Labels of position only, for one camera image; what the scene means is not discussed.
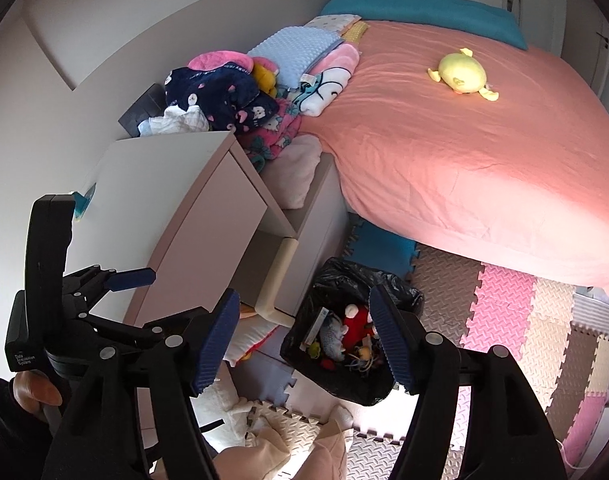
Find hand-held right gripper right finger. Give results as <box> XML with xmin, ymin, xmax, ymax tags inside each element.
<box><xmin>368</xmin><ymin>284</ymin><xmax>570</xmax><ymax>480</ymax></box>

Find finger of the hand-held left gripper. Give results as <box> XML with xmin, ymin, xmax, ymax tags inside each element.
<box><xmin>79</xmin><ymin>309</ymin><xmax>214</xmax><ymax>355</ymax></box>
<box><xmin>62</xmin><ymin>267</ymin><xmax>156</xmax><ymax>307</ymax></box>

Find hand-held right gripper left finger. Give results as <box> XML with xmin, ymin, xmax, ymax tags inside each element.
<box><xmin>40</xmin><ymin>287</ymin><xmax>241</xmax><ymax>480</ymax></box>

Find black trash bag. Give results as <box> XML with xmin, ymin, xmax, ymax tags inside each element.
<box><xmin>279</xmin><ymin>256</ymin><xmax>426</xmax><ymax>407</ymax></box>

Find person's left forearm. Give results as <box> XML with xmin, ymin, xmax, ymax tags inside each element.
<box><xmin>0</xmin><ymin>377</ymin><xmax>60</xmax><ymax>480</ymax></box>

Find person's left hand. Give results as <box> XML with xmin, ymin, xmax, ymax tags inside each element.
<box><xmin>12</xmin><ymin>369</ymin><xmax>64</xmax><ymax>407</ymax></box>

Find white pink trimmed pillow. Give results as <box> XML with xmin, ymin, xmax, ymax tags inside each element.
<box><xmin>223</xmin><ymin>305</ymin><xmax>280</xmax><ymax>366</ymax></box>

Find red plush toy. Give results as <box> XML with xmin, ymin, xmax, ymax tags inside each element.
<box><xmin>340</xmin><ymin>304</ymin><xmax>380</xmax><ymax>348</ymax></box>

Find blue figure toy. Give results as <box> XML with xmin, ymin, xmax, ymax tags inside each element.
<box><xmin>70</xmin><ymin>182</ymin><xmax>98</xmax><ymax>222</ymax></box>

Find grey fish toy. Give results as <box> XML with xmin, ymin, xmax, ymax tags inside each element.
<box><xmin>317</xmin><ymin>320</ymin><xmax>350</xmax><ymax>361</ymax></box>

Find white fluffy cloth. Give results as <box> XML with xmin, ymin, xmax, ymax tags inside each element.
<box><xmin>192</xmin><ymin>360</ymin><xmax>295</xmax><ymax>456</ymax></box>

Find white nightstand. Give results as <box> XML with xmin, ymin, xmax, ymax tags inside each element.
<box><xmin>59</xmin><ymin>131</ymin><xmax>305</xmax><ymax>441</ymax></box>

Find white card packet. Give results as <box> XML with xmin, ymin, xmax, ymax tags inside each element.
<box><xmin>304</xmin><ymin>308</ymin><xmax>332</xmax><ymax>346</ymax></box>

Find colourful foam puzzle mat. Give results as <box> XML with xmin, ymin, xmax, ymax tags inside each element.
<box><xmin>234</xmin><ymin>215</ymin><xmax>609</xmax><ymax>480</ymax></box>

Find person's legs in beige pants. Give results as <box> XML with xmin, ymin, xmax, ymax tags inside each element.
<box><xmin>217</xmin><ymin>405</ymin><xmax>355</xmax><ymax>480</ymax></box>

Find white quilted cloth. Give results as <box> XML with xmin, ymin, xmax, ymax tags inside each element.
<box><xmin>138</xmin><ymin>105</ymin><xmax>210</xmax><ymax>136</ymax></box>

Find black box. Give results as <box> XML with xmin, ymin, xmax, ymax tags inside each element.
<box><xmin>118</xmin><ymin>84</ymin><xmax>168</xmax><ymax>138</ymax></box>

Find pale pink fluffy cloth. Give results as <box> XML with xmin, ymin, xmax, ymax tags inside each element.
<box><xmin>261</xmin><ymin>134</ymin><xmax>323</xmax><ymax>210</ymax></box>

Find bed with pink sheet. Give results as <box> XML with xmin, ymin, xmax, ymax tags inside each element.
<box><xmin>282</xmin><ymin>20</ymin><xmax>609</xmax><ymax>311</ymax></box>

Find pink floral fleece garment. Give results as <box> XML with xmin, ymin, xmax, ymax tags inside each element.
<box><xmin>234</xmin><ymin>100</ymin><xmax>304</xmax><ymax>171</ymax></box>

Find navy patterned fleece garment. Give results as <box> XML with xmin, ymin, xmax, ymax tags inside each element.
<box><xmin>164</xmin><ymin>61</ymin><xmax>280</xmax><ymax>136</ymax></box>

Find bright pink plush cushion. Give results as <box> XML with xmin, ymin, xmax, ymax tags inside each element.
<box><xmin>188</xmin><ymin>49</ymin><xmax>280</xmax><ymax>78</ymax></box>

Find yellow soft toy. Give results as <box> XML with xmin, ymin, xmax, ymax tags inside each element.
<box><xmin>252</xmin><ymin>62</ymin><xmax>279</xmax><ymax>98</ymax></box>

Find white cartoon print blanket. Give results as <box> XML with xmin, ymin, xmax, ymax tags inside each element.
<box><xmin>300</xmin><ymin>67</ymin><xmax>355</xmax><ymax>117</ymax></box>

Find yellow plush toy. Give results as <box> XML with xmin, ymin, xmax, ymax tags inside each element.
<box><xmin>425</xmin><ymin>48</ymin><xmax>500</xmax><ymax>102</ymax></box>

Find light blue dotted blanket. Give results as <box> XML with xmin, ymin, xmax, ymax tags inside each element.
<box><xmin>247</xmin><ymin>26</ymin><xmax>344</xmax><ymax>86</ymax></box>

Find pale pink folded blanket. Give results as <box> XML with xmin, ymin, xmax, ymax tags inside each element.
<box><xmin>307</xmin><ymin>42</ymin><xmax>361</xmax><ymax>78</ymax></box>

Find yellow checked cloth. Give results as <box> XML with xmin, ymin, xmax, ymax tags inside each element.
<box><xmin>341</xmin><ymin>21</ymin><xmax>370</xmax><ymax>43</ymax></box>

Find white patterned pillow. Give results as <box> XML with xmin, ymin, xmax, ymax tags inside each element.
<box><xmin>303</xmin><ymin>13</ymin><xmax>362</xmax><ymax>31</ymax></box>

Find teal pillow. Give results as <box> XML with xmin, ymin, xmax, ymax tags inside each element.
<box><xmin>319</xmin><ymin>0</ymin><xmax>529</xmax><ymax>52</ymax></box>

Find white door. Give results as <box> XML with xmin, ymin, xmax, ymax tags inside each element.
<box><xmin>557</xmin><ymin>0</ymin><xmax>609</xmax><ymax>131</ymax></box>

